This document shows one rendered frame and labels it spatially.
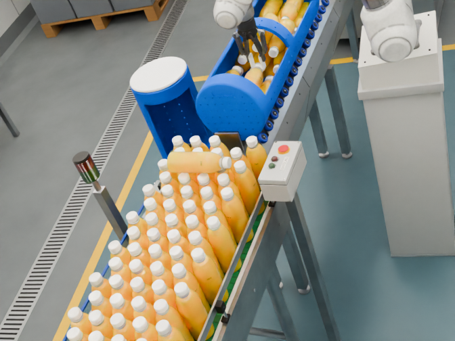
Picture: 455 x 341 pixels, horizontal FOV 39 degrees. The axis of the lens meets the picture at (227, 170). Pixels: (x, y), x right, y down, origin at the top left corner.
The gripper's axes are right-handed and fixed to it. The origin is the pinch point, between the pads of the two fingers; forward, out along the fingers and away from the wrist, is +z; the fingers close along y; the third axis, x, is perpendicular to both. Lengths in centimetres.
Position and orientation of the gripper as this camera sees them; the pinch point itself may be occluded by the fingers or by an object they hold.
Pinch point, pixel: (256, 61)
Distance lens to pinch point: 263.6
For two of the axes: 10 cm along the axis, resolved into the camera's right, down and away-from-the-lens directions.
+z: 2.8, 7.3, 6.2
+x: -3.3, 6.8, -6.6
